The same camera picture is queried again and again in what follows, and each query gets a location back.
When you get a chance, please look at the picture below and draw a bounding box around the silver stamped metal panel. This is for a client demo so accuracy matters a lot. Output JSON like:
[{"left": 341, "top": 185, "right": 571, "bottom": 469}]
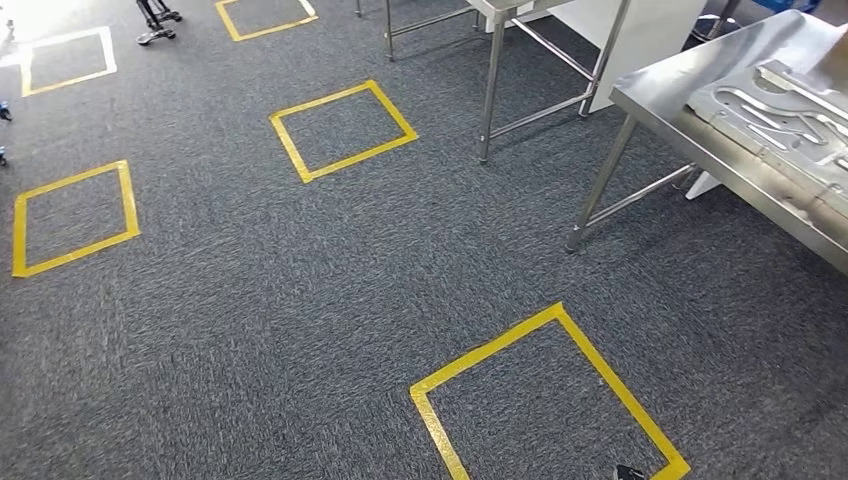
[{"left": 688, "top": 59, "right": 848, "bottom": 220}]

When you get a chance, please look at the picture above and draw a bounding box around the yellow floor tape square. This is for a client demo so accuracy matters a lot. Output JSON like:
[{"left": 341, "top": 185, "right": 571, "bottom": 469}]
[
  {"left": 269, "top": 80, "right": 420, "bottom": 185},
  {"left": 11, "top": 159, "right": 142, "bottom": 279},
  {"left": 215, "top": 0, "right": 319, "bottom": 43},
  {"left": 0, "top": 26, "right": 119, "bottom": 99}
]

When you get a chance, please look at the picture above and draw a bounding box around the black wheeled stand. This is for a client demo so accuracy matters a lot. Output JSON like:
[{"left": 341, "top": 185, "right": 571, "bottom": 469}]
[{"left": 135, "top": 0, "right": 183, "bottom": 46}]

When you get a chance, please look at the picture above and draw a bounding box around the chrome stanchion post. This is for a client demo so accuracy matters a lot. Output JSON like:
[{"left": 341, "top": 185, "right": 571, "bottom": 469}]
[{"left": 692, "top": 0, "right": 745, "bottom": 42}]

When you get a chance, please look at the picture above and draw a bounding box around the steel table frame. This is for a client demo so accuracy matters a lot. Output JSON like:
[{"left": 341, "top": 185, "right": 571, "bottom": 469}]
[{"left": 384, "top": 0, "right": 632, "bottom": 166}]

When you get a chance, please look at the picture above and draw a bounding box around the blue cart frame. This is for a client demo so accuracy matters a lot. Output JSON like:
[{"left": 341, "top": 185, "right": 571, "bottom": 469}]
[{"left": 755, "top": 0, "right": 823, "bottom": 15}]

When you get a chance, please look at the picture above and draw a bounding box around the stainless steel workbench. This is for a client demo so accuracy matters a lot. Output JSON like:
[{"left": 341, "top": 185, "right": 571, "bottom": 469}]
[{"left": 566, "top": 9, "right": 848, "bottom": 276}]

